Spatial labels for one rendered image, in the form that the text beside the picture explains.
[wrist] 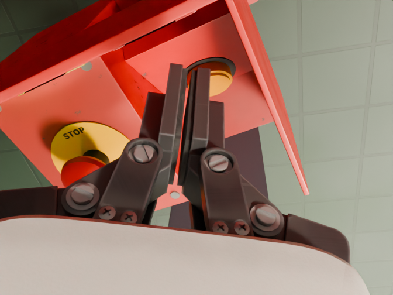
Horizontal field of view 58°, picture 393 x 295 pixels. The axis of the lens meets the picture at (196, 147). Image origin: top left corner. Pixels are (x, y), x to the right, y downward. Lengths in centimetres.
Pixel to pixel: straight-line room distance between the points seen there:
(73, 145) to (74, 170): 3
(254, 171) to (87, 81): 50
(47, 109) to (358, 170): 122
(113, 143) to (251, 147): 52
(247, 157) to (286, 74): 44
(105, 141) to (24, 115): 6
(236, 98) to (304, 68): 79
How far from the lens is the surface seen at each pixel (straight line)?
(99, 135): 28
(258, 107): 34
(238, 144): 78
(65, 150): 30
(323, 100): 118
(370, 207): 153
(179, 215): 65
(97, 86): 26
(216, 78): 29
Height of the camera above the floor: 100
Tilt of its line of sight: 53 degrees down
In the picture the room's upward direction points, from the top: 174 degrees counter-clockwise
